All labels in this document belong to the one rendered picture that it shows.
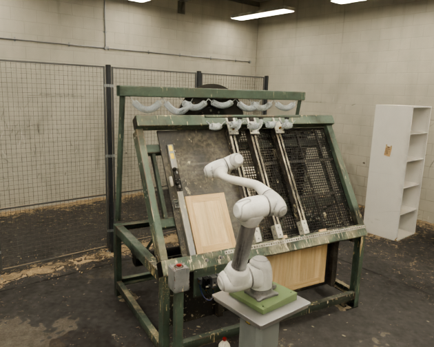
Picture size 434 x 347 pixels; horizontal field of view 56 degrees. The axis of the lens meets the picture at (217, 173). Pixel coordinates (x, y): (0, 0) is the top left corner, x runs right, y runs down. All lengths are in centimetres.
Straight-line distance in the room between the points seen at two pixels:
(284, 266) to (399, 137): 328
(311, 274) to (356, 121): 484
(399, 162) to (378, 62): 249
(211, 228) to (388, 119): 405
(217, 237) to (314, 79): 637
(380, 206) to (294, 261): 303
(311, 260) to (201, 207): 143
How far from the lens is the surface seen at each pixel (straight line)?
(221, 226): 349
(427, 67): 810
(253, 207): 238
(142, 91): 397
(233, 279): 275
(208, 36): 961
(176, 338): 327
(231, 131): 375
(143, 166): 335
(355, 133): 870
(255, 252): 356
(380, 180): 689
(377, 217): 701
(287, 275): 421
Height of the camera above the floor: 217
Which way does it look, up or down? 11 degrees down
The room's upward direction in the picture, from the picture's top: 2 degrees clockwise
